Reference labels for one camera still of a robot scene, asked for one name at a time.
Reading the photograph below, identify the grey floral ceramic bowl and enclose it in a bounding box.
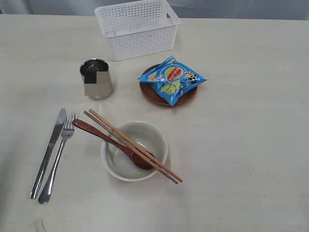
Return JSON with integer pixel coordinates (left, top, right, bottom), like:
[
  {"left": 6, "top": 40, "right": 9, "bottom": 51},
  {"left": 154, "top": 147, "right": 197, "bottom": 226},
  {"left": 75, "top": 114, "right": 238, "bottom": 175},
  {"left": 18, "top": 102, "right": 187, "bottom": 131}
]
[{"left": 100, "top": 121, "right": 168, "bottom": 182}]

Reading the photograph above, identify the silver table knife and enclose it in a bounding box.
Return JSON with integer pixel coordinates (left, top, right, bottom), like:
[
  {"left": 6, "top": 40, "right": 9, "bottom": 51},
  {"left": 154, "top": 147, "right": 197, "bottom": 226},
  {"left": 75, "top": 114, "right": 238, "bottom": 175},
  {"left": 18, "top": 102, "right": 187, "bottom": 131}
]
[{"left": 30, "top": 108, "right": 66, "bottom": 199}]

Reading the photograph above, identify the stainless steel cup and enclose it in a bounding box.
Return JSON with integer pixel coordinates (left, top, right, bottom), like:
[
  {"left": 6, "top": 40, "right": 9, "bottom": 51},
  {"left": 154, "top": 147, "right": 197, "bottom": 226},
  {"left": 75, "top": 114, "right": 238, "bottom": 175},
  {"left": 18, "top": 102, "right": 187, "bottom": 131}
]
[{"left": 79, "top": 58, "right": 113, "bottom": 100}]

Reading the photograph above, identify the brown wooden chopstick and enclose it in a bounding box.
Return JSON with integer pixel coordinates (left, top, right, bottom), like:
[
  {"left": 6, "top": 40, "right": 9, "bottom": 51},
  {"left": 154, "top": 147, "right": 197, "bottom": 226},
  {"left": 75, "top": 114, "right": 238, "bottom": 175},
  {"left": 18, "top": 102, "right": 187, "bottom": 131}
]
[
  {"left": 88, "top": 108, "right": 183, "bottom": 183},
  {"left": 83, "top": 110, "right": 179, "bottom": 185}
]

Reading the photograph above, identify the dark red wooden spoon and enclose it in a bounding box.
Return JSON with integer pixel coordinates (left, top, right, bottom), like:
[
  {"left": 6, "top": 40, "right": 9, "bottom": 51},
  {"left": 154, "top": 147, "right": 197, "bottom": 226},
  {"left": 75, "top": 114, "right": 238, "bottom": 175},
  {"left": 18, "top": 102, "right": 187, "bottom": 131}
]
[{"left": 72, "top": 119, "right": 153, "bottom": 170}]

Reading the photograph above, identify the brown wooden bowl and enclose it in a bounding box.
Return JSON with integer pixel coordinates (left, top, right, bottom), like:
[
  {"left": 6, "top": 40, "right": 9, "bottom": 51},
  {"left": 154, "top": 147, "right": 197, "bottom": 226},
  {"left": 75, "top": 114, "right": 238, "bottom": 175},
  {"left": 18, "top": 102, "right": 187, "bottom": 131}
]
[{"left": 140, "top": 65, "right": 197, "bottom": 107}]

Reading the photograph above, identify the white perforated plastic basket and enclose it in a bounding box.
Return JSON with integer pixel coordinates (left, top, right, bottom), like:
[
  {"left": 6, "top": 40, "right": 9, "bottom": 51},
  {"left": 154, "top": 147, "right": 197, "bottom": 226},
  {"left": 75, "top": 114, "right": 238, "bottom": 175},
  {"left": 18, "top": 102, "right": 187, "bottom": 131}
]
[{"left": 95, "top": 0, "right": 181, "bottom": 61}]

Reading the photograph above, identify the silver metal fork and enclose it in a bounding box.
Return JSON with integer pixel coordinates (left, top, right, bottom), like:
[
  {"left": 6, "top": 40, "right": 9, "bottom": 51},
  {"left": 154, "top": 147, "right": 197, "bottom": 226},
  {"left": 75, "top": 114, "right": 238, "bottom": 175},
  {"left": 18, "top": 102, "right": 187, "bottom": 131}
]
[{"left": 38, "top": 110, "right": 79, "bottom": 204}]

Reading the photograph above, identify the blue snack packet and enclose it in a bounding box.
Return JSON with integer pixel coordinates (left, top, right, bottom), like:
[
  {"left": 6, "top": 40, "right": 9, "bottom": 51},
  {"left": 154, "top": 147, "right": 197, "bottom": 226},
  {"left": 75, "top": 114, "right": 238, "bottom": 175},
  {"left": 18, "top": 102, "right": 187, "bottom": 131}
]
[{"left": 138, "top": 55, "right": 207, "bottom": 106}]

